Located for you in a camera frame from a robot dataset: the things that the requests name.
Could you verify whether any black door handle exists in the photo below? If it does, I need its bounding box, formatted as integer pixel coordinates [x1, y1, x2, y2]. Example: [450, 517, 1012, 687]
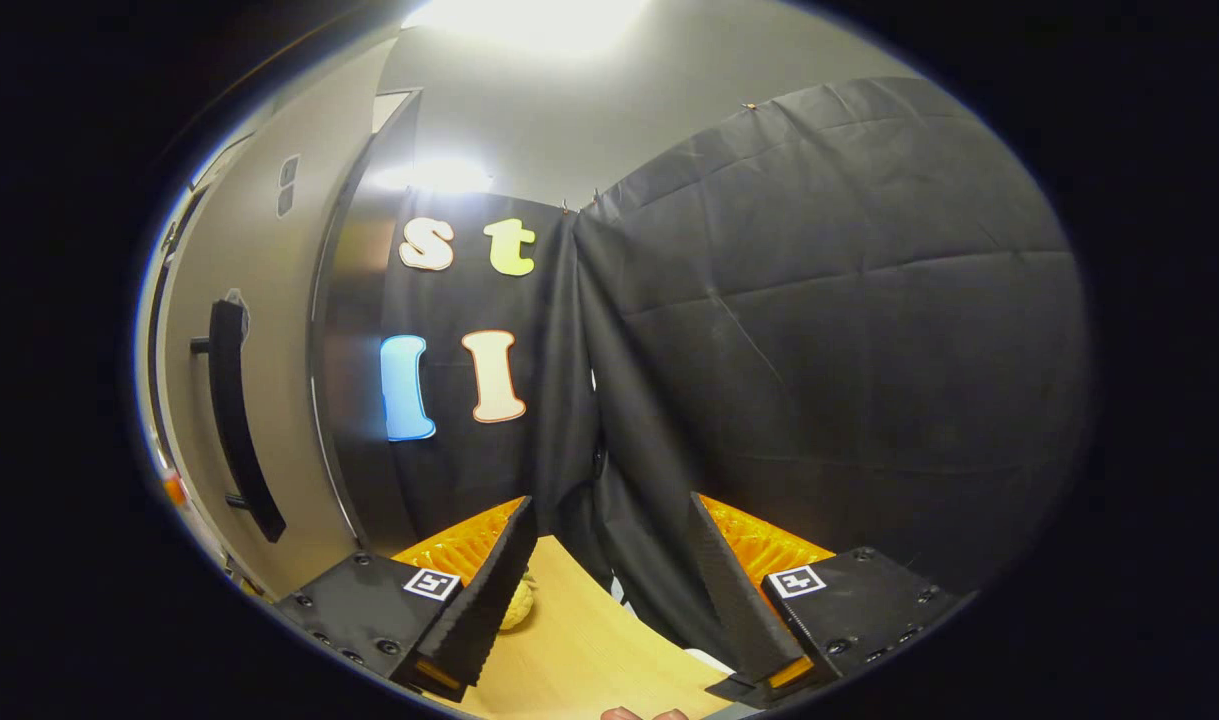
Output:
[191, 298, 288, 544]

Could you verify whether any pale yellow lumpy object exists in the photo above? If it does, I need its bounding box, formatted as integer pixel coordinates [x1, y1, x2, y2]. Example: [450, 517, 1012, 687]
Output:
[499, 575, 538, 631]

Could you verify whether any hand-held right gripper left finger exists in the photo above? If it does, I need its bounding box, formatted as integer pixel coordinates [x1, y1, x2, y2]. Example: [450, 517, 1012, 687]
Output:
[269, 494, 540, 704]

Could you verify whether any white cabinet door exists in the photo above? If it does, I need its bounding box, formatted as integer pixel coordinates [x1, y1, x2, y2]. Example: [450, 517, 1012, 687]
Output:
[149, 38, 402, 601]

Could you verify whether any black backdrop cloth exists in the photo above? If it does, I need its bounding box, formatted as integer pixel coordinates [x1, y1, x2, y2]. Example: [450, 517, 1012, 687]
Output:
[384, 188, 605, 561]
[574, 78, 1092, 651]

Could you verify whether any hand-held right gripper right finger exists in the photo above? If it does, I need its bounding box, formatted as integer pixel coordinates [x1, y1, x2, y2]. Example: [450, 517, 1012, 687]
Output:
[687, 490, 962, 711]

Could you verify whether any ceiling light panel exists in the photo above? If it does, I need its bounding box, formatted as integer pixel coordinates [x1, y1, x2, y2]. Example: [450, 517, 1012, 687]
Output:
[404, 0, 652, 57]

